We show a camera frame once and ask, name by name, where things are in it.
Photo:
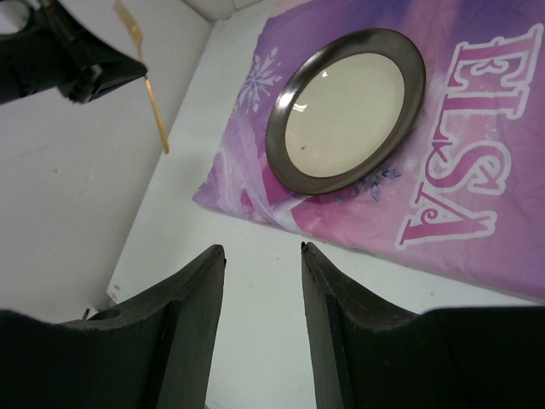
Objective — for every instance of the purple printed cloth placemat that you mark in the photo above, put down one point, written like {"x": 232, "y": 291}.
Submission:
{"x": 464, "y": 195}

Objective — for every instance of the metal rimmed cream plate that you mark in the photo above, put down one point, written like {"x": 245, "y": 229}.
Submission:
{"x": 345, "y": 111}

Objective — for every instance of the gold fork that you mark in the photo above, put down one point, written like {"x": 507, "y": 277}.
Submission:
{"x": 136, "y": 35}

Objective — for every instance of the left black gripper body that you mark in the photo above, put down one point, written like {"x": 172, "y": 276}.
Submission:
{"x": 51, "y": 50}

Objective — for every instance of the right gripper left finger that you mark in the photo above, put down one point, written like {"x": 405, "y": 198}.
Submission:
{"x": 153, "y": 350}

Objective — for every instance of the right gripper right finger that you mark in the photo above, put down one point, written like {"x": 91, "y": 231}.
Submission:
{"x": 343, "y": 318}

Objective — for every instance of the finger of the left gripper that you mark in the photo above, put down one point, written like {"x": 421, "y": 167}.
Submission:
{"x": 115, "y": 72}

